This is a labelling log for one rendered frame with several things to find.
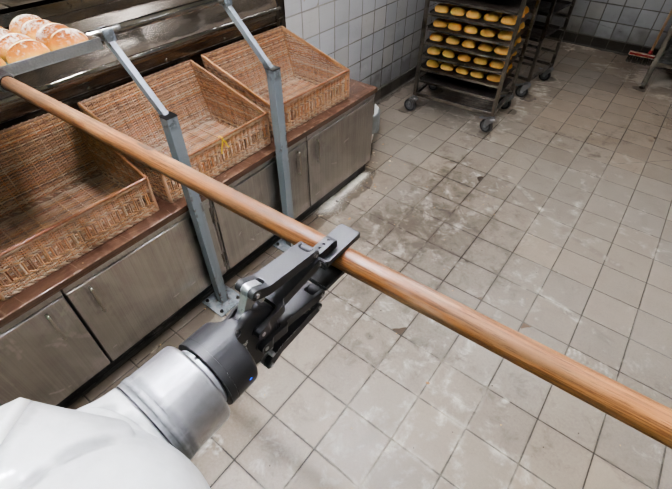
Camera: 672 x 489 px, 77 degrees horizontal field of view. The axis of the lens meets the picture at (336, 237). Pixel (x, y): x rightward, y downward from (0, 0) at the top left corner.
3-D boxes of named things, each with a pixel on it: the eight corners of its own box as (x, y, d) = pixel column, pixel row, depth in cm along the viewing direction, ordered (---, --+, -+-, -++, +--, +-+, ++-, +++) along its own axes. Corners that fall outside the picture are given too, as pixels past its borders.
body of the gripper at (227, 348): (165, 330, 39) (240, 271, 44) (188, 378, 44) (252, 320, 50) (220, 376, 35) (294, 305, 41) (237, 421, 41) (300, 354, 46)
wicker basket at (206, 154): (100, 162, 181) (72, 101, 162) (203, 113, 213) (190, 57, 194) (171, 206, 160) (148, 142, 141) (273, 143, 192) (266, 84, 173)
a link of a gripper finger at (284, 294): (235, 323, 44) (230, 316, 43) (303, 251, 49) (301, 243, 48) (261, 342, 42) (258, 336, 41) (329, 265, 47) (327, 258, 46)
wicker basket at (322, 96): (209, 109, 216) (197, 54, 197) (285, 74, 248) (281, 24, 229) (277, 140, 194) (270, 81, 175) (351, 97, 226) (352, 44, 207)
